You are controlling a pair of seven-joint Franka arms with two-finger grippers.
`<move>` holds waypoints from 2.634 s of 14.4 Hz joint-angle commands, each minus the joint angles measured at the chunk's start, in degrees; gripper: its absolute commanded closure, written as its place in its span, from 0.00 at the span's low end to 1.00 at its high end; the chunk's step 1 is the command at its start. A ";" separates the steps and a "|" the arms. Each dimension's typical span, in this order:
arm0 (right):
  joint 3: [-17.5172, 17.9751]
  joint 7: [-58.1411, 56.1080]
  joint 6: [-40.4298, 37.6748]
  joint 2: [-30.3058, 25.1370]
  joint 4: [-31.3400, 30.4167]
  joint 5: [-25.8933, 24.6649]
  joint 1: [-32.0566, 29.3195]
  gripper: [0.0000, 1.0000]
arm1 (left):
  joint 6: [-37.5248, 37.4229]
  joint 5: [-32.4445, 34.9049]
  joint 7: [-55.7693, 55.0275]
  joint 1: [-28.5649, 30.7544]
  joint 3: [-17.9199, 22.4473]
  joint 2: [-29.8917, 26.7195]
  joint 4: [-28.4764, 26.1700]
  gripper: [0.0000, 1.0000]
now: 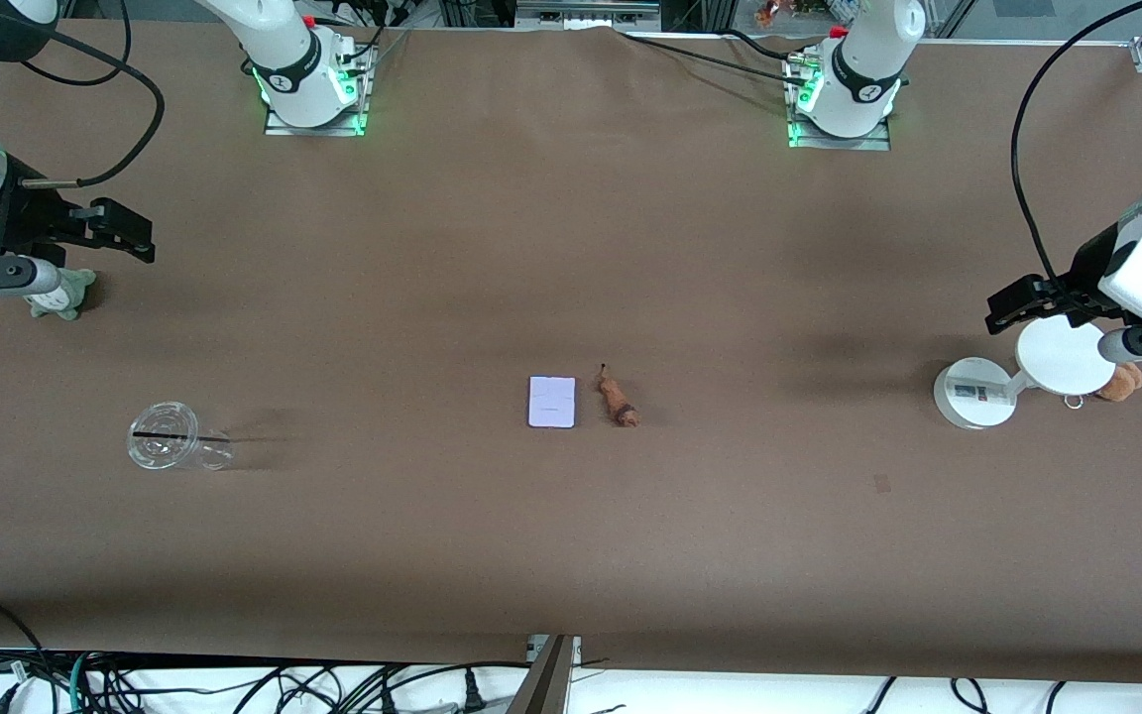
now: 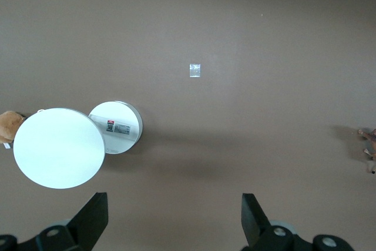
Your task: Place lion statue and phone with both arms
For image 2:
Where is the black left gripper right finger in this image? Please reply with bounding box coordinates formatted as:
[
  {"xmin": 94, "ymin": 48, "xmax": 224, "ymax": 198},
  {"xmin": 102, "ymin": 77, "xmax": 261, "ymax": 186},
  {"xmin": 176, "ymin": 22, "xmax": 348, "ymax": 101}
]
[{"xmin": 241, "ymin": 193, "xmax": 357, "ymax": 251}]

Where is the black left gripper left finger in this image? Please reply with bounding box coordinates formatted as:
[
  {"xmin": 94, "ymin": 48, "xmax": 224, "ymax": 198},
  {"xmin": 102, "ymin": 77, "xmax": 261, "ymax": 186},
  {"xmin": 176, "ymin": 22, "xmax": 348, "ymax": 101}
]
[{"xmin": 0, "ymin": 192, "xmax": 109, "ymax": 251}]

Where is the brown lion statue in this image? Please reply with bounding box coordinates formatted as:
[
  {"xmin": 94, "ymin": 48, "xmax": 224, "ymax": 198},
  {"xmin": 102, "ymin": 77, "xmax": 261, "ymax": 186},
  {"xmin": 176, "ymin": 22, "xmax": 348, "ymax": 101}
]
[{"xmin": 357, "ymin": 128, "xmax": 376, "ymax": 175}]

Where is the white round-top stand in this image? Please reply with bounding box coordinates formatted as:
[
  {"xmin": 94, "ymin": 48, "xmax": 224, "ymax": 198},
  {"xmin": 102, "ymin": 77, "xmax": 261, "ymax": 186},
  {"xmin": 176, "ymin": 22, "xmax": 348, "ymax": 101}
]
[{"xmin": 12, "ymin": 101, "xmax": 144, "ymax": 189}]

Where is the brown plush bear toy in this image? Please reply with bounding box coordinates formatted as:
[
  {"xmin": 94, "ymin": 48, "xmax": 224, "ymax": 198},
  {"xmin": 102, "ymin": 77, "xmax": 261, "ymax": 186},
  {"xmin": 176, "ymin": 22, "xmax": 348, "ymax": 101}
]
[{"xmin": 0, "ymin": 111, "xmax": 27, "ymax": 149}]

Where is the clear tape piece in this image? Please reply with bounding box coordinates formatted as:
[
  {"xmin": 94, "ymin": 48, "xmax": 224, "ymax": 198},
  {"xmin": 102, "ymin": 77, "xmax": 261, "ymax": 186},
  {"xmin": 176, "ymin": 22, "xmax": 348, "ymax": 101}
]
[{"xmin": 189, "ymin": 63, "xmax": 202, "ymax": 78}]

